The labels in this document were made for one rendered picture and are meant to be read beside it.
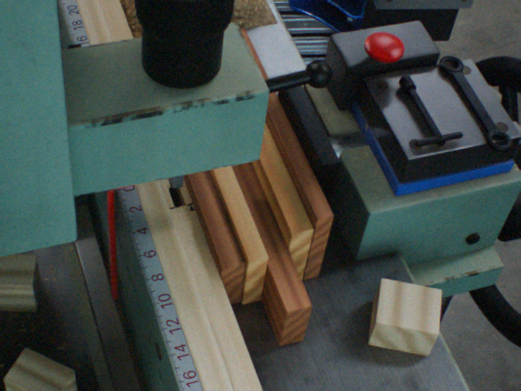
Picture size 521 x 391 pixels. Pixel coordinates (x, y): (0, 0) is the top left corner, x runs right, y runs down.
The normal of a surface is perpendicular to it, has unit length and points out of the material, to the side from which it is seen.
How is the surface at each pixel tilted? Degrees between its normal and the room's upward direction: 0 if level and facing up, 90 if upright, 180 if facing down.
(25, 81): 90
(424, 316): 0
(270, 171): 0
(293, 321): 90
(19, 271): 0
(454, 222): 90
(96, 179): 90
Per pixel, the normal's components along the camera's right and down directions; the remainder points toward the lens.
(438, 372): 0.10, -0.62
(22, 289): 0.04, 0.79
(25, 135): 0.32, 0.76
